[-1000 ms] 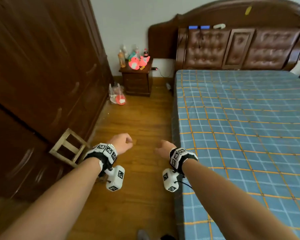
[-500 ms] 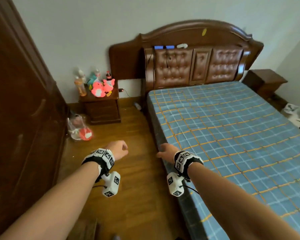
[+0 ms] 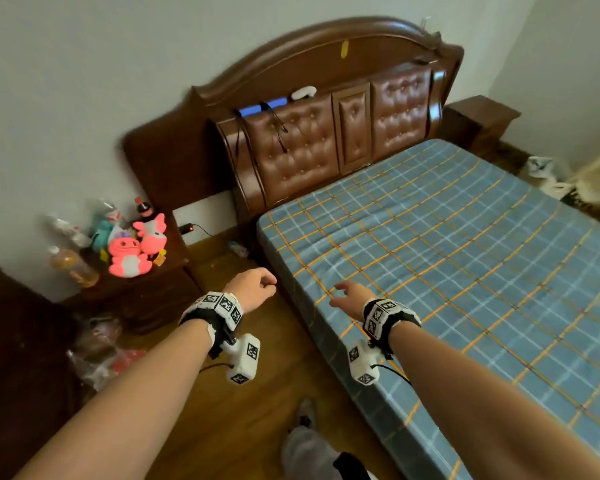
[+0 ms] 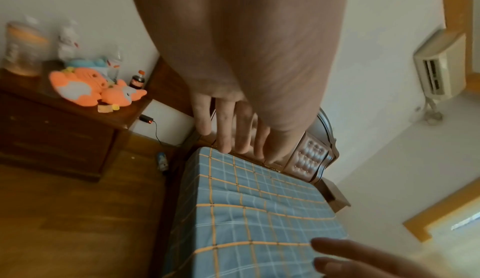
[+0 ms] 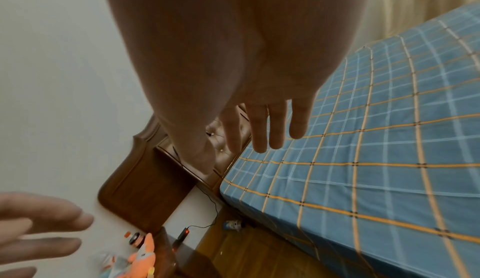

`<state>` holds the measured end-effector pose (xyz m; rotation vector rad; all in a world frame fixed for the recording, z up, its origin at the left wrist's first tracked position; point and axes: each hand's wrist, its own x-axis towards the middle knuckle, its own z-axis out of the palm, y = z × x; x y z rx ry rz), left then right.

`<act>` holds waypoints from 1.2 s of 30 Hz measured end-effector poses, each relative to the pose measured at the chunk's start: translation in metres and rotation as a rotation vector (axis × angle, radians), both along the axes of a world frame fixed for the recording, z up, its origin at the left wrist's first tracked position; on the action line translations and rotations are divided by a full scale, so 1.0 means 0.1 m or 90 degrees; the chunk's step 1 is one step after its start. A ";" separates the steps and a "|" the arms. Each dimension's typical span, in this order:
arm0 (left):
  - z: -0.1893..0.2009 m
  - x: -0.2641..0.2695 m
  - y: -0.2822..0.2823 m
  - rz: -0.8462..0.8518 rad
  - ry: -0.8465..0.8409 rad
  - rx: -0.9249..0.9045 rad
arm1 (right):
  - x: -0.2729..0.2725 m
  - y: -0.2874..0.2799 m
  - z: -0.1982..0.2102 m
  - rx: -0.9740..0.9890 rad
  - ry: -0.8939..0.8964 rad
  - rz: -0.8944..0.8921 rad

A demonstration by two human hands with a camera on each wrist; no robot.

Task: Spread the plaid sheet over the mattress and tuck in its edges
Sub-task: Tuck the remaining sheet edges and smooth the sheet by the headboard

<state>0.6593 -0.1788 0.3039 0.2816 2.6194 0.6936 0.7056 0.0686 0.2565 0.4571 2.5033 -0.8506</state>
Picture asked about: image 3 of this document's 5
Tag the person's left hand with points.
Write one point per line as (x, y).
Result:
(247, 289)

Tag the person's right hand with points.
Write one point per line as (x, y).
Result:
(355, 299)

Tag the person's left fingers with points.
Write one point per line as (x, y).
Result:
(269, 283)

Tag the person's right thumb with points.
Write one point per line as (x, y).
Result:
(337, 300)

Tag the person's left forearm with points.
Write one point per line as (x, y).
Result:
(125, 409)

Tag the person's right forearm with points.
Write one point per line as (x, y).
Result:
(480, 409)

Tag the white crumpled floor item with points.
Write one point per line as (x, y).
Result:
(239, 249)

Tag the right wristband with marker tags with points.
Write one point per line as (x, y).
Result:
(387, 312)

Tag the wristband with marker tags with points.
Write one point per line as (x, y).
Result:
(217, 304)
(387, 312)

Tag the left wristband with marker tags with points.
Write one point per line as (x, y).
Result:
(217, 304)

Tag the black power adapter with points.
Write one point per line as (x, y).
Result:
(186, 228)

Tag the person's grey shoe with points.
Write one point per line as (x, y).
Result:
(307, 413)

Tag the blue plaid bed mattress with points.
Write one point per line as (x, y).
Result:
(455, 274)

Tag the brown wooden nightstand with toys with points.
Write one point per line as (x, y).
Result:
(145, 294)

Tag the pink and white plush toy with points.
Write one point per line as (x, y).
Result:
(152, 234)

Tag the pink round plush toy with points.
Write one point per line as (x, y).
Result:
(127, 257)

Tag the dark cola bottle red cap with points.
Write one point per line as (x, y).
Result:
(144, 210)

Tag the person's grey trouser leg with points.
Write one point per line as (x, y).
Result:
(310, 457)

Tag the brown wooden padded headboard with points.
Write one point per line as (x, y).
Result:
(330, 129)

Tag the clear bottle with red label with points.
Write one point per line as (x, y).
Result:
(111, 212)

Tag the teal plush toy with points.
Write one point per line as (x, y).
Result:
(101, 235)

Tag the blue flat device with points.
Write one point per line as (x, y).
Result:
(262, 106)

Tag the clear plastic bags with items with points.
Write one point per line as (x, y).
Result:
(102, 352)

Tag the white small device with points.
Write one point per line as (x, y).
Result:
(304, 92)

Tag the orange drink plastic bottle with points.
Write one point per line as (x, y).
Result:
(75, 267)

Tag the clear plastic bottle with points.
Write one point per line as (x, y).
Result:
(70, 232)

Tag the brown wooden empty nightstand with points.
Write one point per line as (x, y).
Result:
(480, 119)

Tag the white plastic bag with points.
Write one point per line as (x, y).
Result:
(547, 174)

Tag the yellow sticker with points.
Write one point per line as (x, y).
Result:
(344, 48)

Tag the dark wooden cabinet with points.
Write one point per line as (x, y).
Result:
(20, 374)

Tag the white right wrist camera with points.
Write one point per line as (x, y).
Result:
(364, 359)

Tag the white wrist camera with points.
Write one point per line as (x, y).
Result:
(243, 358)
(364, 359)

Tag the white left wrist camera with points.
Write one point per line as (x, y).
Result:
(243, 358)

